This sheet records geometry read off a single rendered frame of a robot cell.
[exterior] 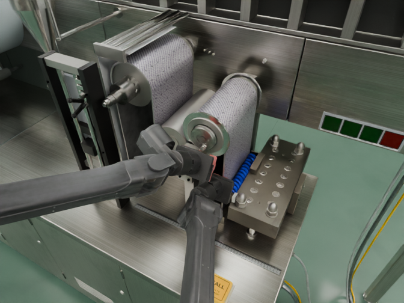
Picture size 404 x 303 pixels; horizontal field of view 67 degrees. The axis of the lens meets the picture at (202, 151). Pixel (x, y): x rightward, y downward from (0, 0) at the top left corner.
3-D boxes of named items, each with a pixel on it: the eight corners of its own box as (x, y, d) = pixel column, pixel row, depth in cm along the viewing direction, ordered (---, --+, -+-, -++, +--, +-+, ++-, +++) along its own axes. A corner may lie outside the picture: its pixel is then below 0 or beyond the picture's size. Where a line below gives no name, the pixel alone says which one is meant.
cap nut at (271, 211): (263, 215, 91) (265, 205, 88) (267, 206, 94) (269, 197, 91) (275, 220, 90) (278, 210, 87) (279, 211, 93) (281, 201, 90)
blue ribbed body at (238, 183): (224, 195, 100) (225, 188, 98) (249, 157, 114) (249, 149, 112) (234, 199, 99) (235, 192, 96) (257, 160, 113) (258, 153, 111)
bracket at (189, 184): (180, 220, 106) (175, 154, 86) (189, 207, 110) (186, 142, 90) (192, 225, 104) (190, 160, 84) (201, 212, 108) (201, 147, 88)
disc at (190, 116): (181, 143, 92) (184, 104, 82) (181, 143, 92) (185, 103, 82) (224, 164, 88) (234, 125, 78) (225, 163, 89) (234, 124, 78)
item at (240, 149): (221, 196, 99) (223, 154, 87) (247, 154, 115) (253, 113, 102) (222, 197, 99) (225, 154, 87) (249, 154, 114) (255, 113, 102)
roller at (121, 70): (117, 100, 96) (108, 58, 87) (162, 68, 113) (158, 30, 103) (154, 112, 91) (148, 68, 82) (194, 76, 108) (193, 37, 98)
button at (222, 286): (199, 296, 86) (199, 292, 85) (211, 275, 91) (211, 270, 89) (222, 308, 84) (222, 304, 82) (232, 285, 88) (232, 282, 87)
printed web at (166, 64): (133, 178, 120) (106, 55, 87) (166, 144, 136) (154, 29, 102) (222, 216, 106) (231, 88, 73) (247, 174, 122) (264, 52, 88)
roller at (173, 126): (157, 151, 100) (153, 121, 92) (195, 112, 117) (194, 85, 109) (188, 163, 96) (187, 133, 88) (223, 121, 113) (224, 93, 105)
